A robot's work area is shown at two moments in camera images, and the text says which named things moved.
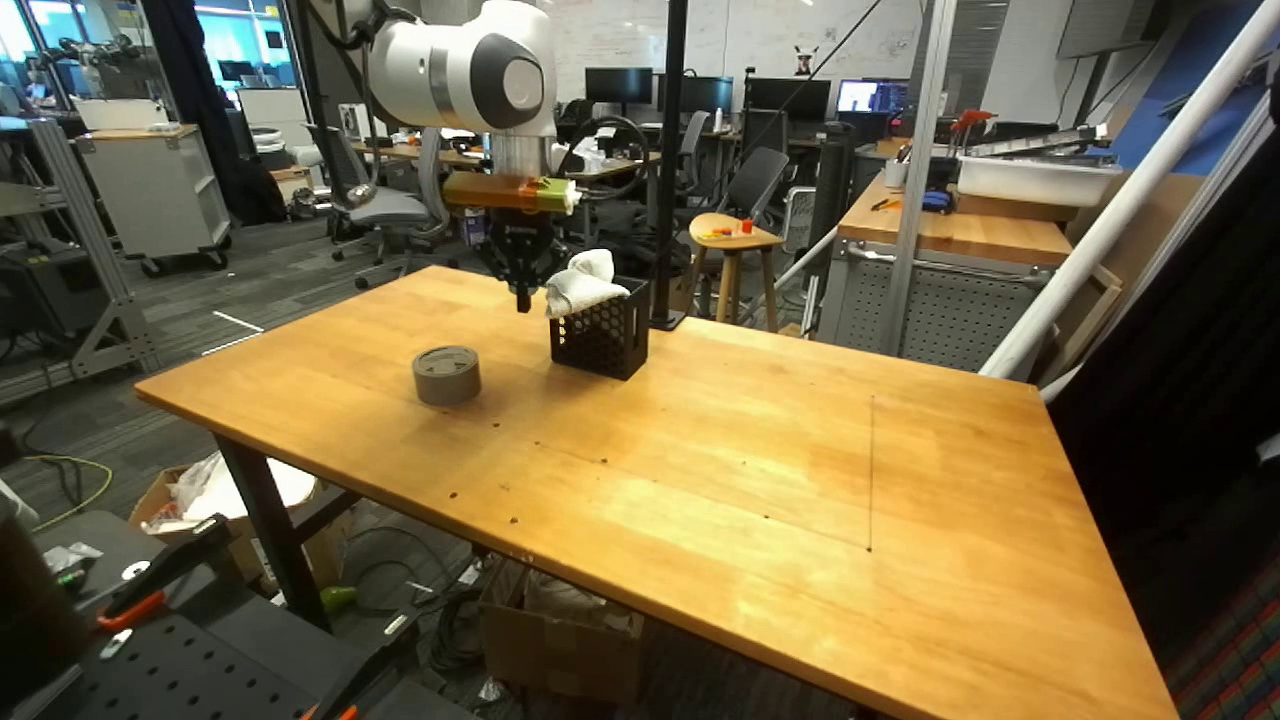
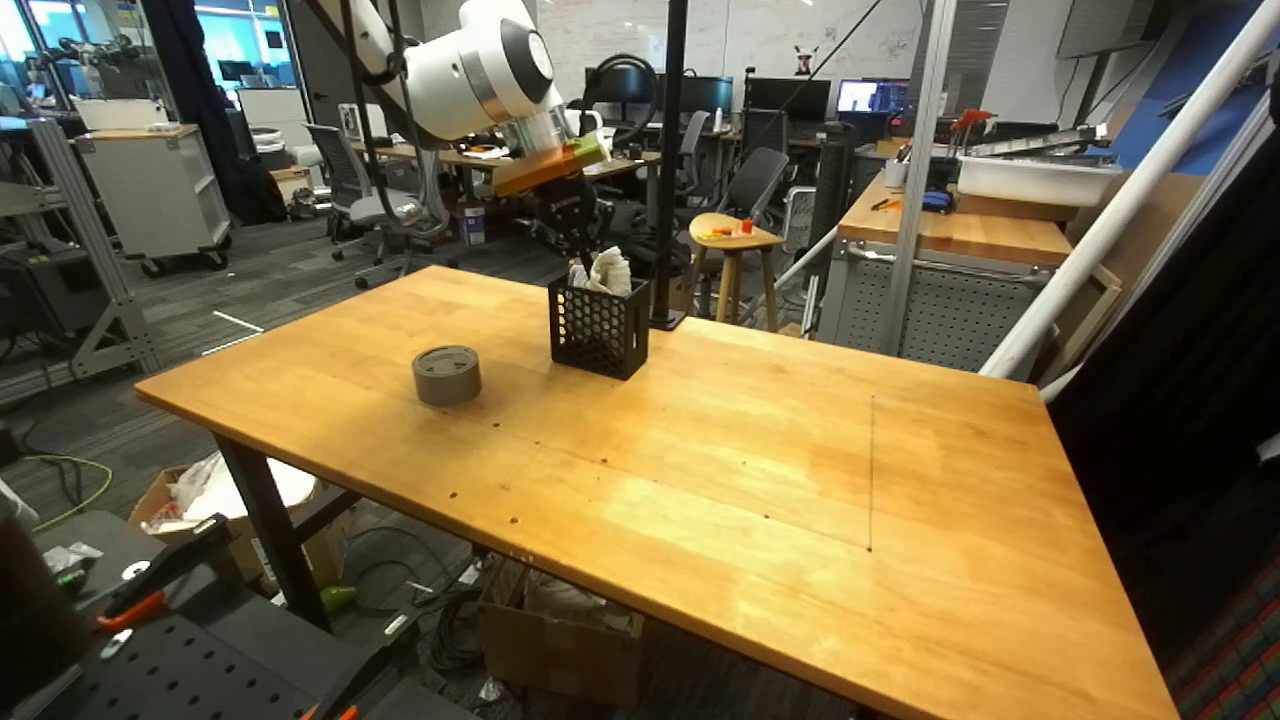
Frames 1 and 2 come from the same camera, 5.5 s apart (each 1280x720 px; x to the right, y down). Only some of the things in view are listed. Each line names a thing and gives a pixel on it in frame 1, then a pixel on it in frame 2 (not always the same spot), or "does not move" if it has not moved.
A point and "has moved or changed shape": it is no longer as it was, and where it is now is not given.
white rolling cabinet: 154,183 does not move
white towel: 587,278 has moved or changed shape
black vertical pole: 669,311 does not move
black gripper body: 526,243 to 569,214
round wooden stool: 731,232 does not move
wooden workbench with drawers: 983,269 does not move
